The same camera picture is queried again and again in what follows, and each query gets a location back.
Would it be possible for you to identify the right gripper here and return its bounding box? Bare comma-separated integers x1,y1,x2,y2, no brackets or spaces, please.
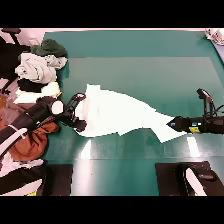
166,115,205,135

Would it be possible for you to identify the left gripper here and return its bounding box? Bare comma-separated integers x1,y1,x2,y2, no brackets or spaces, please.
59,103,88,133

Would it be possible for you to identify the white shirt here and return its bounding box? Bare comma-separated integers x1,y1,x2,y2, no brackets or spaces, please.
74,83,188,144

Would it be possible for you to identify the cream garment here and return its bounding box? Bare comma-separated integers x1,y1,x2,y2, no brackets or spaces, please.
13,81,63,105

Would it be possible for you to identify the brown garment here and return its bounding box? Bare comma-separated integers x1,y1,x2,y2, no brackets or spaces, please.
0,117,61,162

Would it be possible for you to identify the black garment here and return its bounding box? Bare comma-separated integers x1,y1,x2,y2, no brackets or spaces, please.
16,78,48,94

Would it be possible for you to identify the pale grey garment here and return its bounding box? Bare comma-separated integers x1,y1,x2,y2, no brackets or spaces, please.
14,52,68,85

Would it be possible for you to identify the white garment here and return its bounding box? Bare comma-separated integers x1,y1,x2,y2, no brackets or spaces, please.
0,152,45,178

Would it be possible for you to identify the dark green garment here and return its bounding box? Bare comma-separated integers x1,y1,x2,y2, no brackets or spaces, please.
31,38,69,58

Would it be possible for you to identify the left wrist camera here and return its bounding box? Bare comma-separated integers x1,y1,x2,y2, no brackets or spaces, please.
65,92,87,115

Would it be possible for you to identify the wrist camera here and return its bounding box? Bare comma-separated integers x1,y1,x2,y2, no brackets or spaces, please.
196,87,216,118
65,92,87,115

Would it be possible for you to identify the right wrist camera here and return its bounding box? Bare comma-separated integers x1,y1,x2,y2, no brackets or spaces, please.
196,87,216,118

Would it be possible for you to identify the black cable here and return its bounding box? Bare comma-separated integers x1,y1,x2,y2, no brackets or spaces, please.
212,104,224,118

